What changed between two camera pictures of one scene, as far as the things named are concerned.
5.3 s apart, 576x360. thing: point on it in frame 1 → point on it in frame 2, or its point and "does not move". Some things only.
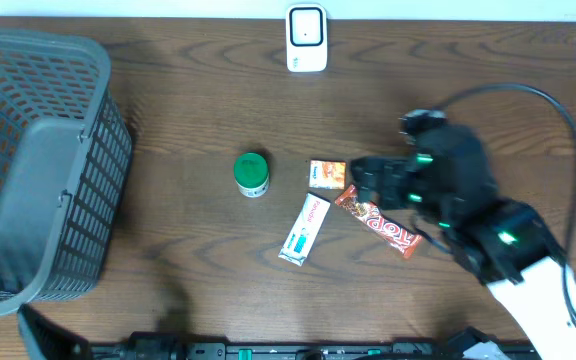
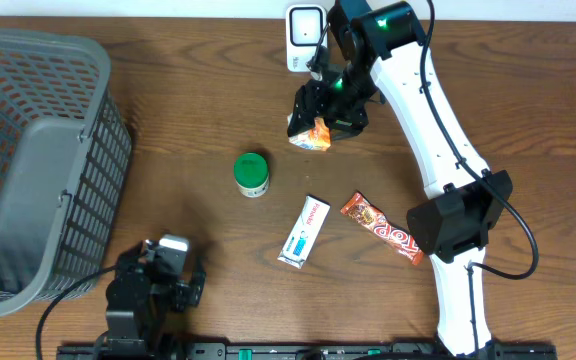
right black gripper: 397,168 → 311,99
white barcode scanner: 306,37 does not move
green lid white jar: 251,173 does not move
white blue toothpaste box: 305,228 does not move
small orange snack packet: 327,174 → 317,138
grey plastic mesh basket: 49,151 does not move
